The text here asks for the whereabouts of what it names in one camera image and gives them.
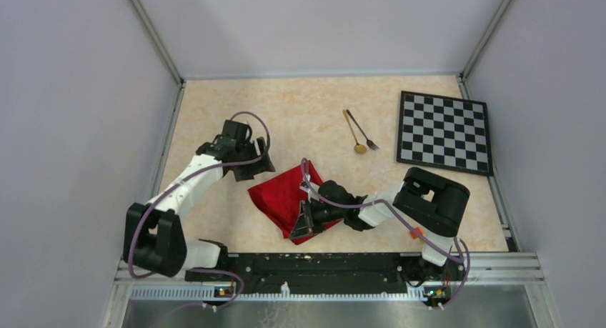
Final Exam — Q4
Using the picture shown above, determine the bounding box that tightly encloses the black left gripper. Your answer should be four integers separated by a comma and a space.
232, 136, 274, 182

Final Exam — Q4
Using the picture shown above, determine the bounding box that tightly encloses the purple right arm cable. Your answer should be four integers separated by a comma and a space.
299, 157, 472, 310

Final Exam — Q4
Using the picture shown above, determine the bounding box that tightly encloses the orange block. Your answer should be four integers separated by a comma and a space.
409, 227, 424, 239

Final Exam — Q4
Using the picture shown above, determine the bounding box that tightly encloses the red cloth napkin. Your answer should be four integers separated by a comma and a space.
248, 166, 312, 245

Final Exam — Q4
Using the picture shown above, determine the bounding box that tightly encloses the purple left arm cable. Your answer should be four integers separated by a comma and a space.
127, 111, 272, 312

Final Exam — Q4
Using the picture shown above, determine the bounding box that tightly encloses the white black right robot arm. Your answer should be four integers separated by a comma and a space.
289, 166, 470, 279

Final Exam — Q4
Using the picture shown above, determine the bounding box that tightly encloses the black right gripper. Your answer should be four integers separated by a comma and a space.
289, 198, 346, 239

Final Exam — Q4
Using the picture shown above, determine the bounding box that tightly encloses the aluminium frame rail front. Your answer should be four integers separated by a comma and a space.
115, 252, 544, 302

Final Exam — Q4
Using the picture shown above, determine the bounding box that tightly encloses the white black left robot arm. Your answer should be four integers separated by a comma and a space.
122, 119, 275, 279

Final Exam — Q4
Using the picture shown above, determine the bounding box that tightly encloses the black and white chessboard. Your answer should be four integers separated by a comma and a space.
395, 91, 494, 177

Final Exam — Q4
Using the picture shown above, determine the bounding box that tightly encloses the gold spoon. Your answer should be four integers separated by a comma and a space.
342, 110, 367, 154

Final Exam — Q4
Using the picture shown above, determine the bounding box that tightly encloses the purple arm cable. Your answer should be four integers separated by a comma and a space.
127, 111, 272, 312
299, 157, 472, 310

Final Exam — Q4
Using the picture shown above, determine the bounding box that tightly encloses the dark metal fork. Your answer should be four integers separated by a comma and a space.
345, 109, 379, 151

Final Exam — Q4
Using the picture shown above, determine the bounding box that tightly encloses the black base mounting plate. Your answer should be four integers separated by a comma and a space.
184, 252, 465, 295

